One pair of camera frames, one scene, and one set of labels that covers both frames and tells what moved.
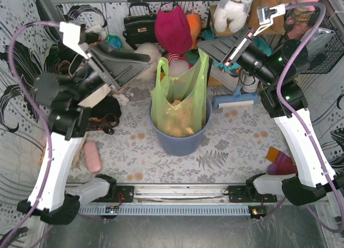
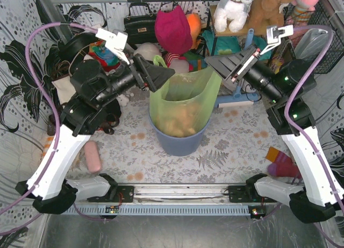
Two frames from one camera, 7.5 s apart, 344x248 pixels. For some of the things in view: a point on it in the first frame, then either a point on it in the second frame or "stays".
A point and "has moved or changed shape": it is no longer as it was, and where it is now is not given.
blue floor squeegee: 236,99 stays
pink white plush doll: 178,65 stays
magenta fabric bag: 173,30 stays
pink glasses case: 92,156 stays
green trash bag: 178,103 has moved or changed shape
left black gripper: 100,71 → 138,73
